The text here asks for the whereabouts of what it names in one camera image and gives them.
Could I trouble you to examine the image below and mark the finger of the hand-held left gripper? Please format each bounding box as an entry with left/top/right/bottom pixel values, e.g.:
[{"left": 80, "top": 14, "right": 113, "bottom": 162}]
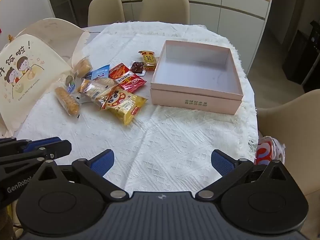
[
  {"left": 0, "top": 137, "right": 62, "bottom": 154},
  {"left": 0, "top": 140, "right": 72, "bottom": 172}
]

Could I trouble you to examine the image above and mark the pink cardboard box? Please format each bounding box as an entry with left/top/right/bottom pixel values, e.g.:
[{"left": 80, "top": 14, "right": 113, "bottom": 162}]
[{"left": 150, "top": 39, "right": 244, "bottom": 115}]

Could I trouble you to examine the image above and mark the short pastry packet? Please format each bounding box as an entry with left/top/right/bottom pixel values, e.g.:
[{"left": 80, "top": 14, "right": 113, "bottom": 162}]
[{"left": 71, "top": 56, "right": 93, "bottom": 79}]

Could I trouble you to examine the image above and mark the beige dining chair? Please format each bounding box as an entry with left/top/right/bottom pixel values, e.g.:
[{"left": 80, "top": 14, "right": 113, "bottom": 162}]
[
  {"left": 139, "top": 0, "right": 190, "bottom": 25},
  {"left": 256, "top": 89, "right": 320, "bottom": 198},
  {"left": 88, "top": 0, "right": 125, "bottom": 27}
]

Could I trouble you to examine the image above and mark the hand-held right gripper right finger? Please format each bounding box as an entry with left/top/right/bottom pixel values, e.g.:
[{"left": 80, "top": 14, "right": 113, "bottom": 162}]
[{"left": 195, "top": 149, "right": 290, "bottom": 202}]

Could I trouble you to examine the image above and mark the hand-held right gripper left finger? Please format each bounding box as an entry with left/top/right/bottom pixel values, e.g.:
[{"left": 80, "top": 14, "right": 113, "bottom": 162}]
[{"left": 31, "top": 149, "right": 129, "bottom": 202}]

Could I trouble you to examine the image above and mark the clear cracker packet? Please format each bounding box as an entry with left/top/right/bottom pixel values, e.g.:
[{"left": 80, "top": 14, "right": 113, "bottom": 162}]
[{"left": 85, "top": 77, "right": 118, "bottom": 103}]

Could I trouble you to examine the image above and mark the blue white snack packet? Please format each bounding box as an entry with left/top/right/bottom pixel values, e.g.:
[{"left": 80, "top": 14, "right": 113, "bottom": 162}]
[{"left": 84, "top": 64, "right": 110, "bottom": 81}]

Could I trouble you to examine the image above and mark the cream cartoon printed bag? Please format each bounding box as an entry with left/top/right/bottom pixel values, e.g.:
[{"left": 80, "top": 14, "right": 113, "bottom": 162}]
[{"left": 0, "top": 31, "right": 91, "bottom": 132}]

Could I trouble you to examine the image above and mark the small orange snack packet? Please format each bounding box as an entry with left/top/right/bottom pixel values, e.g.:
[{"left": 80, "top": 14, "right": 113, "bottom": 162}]
[{"left": 77, "top": 79, "right": 94, "bottom": 94}]

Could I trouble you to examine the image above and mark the orange red snack packet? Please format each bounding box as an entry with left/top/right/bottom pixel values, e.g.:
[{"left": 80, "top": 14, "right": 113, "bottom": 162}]
[{"left": 109, "top": 62, "right": 135, "bottom": 83}]

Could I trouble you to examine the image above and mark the red white plastic bag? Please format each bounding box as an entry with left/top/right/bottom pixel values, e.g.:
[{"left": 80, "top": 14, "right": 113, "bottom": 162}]
[{"left": 254, "top": 136, "right": 286, "bottom": 166}]

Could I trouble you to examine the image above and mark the yellow red small snack packet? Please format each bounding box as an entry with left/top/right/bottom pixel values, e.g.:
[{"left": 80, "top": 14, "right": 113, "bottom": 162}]
[{"left": 138, "top": 50, "right": 159, "bottom": 70}]

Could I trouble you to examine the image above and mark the dark brown candy packet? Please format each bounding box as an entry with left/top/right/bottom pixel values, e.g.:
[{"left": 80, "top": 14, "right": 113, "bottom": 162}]
[{"left": 129, "top": 60, "right": 147, "bottom": 77}]

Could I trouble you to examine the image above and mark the black appliance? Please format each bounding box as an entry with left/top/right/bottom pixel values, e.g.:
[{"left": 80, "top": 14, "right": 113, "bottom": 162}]
[{"left": 282, "top": 20, "right": 320, "bottom": 93}]

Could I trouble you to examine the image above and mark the gold panda snack packet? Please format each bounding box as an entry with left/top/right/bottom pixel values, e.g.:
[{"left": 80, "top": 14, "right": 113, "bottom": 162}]
[{"left": 101, "top": 84, "right": 147, "bottom": 127}]

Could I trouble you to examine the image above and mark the long pastry packet blue label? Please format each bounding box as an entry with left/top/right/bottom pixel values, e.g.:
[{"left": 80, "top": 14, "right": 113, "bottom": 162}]
[{"left": 54, "top": 75, "right": 82, "bottom": 118}]

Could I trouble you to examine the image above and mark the glass door cabinet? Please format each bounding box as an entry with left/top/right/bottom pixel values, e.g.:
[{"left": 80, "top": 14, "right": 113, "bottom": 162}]
[{"left": 44, "top": 0, "right": 96, "bottom": 28}]

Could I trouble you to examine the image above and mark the white dining chair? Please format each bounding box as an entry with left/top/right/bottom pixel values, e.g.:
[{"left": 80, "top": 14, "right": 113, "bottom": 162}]
[{"left": 15, "top": 17, "right": 87, "bottom": 63}]

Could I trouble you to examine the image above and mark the white textured tablecloth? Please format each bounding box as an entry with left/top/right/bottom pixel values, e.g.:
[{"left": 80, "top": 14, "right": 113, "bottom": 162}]
[{"left": 15, "top": 21, "right": 259, "bottom": 193}]

